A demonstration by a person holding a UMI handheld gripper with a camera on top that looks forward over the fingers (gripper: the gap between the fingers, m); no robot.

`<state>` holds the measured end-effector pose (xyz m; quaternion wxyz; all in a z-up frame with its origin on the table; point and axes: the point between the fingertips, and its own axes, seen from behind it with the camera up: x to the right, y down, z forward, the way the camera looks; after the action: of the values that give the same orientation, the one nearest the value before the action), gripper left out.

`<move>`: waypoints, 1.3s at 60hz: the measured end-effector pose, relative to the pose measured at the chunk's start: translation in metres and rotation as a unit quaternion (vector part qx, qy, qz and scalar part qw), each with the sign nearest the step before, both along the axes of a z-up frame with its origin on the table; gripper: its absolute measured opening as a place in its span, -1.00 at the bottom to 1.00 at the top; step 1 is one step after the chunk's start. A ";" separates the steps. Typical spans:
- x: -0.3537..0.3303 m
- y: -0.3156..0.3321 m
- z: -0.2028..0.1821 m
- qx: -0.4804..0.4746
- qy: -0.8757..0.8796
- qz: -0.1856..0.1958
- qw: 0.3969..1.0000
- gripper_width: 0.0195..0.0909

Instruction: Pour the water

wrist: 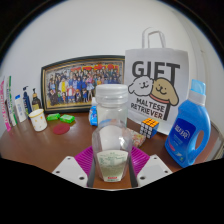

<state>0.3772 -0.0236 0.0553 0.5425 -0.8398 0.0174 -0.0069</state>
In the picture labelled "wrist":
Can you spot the long white green box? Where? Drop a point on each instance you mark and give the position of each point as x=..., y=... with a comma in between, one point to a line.
x=11, y=106

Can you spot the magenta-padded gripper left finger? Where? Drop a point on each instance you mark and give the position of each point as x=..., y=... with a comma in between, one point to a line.
x=70, y=170

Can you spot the clear drink bottle white cap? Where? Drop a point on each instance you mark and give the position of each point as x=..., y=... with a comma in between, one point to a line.
x=111, y=143

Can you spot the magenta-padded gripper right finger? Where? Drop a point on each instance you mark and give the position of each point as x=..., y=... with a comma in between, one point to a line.
x=153, y=170

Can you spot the framed group photo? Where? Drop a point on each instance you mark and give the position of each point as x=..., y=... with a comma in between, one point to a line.
x=76, y=83

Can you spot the colourful puzzle cube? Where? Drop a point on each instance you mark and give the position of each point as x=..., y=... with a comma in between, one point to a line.
x=149, y=128

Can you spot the dark blue pump bottle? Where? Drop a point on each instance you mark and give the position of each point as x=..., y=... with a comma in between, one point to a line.
x=27, y=103

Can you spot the brown pump bottle yellow label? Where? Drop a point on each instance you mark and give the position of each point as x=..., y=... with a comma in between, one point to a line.
x=36, y=102

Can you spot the blue detergent bottle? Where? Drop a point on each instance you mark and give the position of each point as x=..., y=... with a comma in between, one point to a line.
x=183, y=133

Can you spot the white bottle blue cap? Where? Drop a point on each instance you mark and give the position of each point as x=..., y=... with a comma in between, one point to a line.
x=20, y=110

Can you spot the blue tissue pack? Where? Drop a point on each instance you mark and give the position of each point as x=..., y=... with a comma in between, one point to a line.
x=93, y=115

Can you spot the white paper gift bag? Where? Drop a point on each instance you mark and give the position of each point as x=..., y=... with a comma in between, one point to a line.
x=156, y=66

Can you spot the long pink printed box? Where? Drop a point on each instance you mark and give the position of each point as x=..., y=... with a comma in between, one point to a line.
x=4, y=110

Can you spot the white cup yellow rim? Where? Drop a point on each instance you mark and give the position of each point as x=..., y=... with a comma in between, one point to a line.
x=38, y=121

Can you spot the flat round red coaster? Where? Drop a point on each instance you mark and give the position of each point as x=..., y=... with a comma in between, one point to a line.
x=61, y=129

